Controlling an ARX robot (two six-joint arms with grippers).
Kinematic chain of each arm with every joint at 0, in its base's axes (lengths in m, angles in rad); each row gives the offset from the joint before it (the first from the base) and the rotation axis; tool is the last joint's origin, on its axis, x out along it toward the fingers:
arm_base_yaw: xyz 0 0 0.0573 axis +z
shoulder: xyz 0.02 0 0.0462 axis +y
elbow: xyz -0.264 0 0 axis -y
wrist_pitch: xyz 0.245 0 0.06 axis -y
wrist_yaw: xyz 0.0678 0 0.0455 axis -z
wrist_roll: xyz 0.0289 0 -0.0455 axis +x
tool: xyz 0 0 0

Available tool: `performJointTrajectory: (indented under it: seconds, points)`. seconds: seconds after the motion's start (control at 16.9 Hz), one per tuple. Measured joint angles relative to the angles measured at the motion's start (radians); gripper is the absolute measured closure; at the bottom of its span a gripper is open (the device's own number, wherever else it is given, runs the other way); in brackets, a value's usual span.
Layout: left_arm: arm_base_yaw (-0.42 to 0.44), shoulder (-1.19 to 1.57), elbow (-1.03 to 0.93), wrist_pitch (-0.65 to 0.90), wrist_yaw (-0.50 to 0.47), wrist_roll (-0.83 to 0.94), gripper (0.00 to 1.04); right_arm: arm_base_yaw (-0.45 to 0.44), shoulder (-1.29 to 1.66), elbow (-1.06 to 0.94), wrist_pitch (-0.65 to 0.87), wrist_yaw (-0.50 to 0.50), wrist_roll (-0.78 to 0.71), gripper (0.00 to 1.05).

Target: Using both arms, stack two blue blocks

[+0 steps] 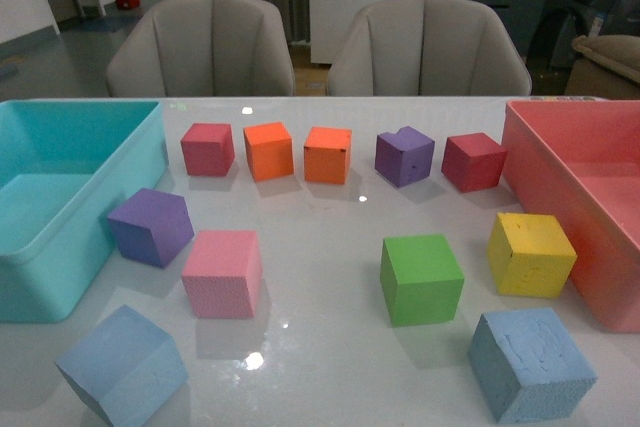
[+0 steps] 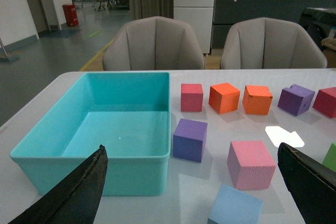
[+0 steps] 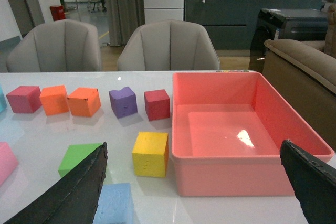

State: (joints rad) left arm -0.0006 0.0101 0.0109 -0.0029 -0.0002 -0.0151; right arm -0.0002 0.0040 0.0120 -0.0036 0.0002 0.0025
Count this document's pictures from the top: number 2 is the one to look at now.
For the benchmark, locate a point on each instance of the white drawer cabinet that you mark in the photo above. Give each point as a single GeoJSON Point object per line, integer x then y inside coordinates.
{"type": "Point", "coordinates": [199, 14]}

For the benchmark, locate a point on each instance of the beige chair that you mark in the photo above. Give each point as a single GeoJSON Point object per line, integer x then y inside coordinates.
{"type": "Point", "coordinates": [268, 43]}
{"type": "Point", "coordinates": [154, 43]}

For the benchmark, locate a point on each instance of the right beige chair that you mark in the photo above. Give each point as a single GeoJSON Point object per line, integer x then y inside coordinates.
{"type": "Point", "coordinates": [268, 43]}

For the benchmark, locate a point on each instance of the teal plastic bin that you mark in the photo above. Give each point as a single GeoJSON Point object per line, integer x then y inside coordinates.
{"type": "Point", "coordinates": [126, 112]}

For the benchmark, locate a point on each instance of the left beige chair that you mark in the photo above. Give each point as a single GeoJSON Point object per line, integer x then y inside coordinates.
{"type": "Point", "coordinates": [154, 43]}

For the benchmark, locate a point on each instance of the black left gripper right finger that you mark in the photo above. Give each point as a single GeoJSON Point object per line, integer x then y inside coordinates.
{"type": "Point", "coordinates": [311, 184]}

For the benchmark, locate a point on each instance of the pink foam cube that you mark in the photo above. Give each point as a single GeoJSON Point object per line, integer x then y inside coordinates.
{"type": "Point", "coordinates": [250, 165]}

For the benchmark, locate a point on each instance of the light blue foam cube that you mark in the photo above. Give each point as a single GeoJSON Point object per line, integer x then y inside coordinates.
{"type": "Point", "coordinates": [235, 206]}

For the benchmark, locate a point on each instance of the notched orange foam cube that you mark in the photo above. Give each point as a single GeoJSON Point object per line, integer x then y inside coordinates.
{"type": "Point", "coordinates": [257, 100]}

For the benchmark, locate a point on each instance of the crimson foam cube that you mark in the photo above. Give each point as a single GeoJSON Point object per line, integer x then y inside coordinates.
{"type": "Point", "coordinates": [191, 97]}

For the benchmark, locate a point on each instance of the notched purple foam cube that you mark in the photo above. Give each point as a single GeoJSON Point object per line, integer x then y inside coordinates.
{"type": "Point", "coordinates": [295, 99]}

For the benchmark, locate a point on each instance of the dark grey counter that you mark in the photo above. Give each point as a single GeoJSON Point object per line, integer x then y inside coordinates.
{"type": "Point", "coordinates": [229, 12]}

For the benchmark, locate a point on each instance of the green foam cube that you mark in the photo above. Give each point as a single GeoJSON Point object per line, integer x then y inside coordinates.
{"type": "Point", "coordinates": [329, 160]}

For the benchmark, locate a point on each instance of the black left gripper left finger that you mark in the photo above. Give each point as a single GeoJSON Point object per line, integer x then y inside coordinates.
{"type": "Point", "coordinates": [76, 198]}

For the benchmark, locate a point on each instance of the dark red foam cube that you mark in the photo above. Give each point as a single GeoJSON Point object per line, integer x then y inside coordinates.
{"type": "Point", "coordinates": [325, 102]}

